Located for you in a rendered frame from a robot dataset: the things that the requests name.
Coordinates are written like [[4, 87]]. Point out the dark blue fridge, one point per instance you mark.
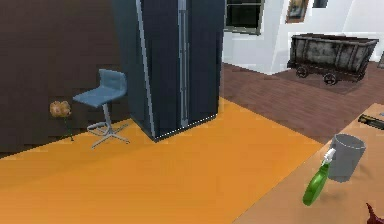
[[166, 66]]

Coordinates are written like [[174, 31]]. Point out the blue bar stool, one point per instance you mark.
[[105, 95]]

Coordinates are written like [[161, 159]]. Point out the dark window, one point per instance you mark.
[[243, 15]]

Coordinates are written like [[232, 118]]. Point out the green spray bottle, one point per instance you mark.
[[316, 185]]

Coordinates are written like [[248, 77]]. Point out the grey mine cart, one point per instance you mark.
[[330, 55]]

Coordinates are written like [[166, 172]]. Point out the grey cup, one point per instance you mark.
[[345, 158]]

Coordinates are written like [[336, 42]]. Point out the dark framed picture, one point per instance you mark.
[[320, 3]]

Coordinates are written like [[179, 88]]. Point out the black and yellow flat object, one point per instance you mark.
[[371, 121]]

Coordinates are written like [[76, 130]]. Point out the dark grey object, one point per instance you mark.
[[381, 60]]

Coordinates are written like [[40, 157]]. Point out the dark red object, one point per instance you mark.
[[376, 215]]

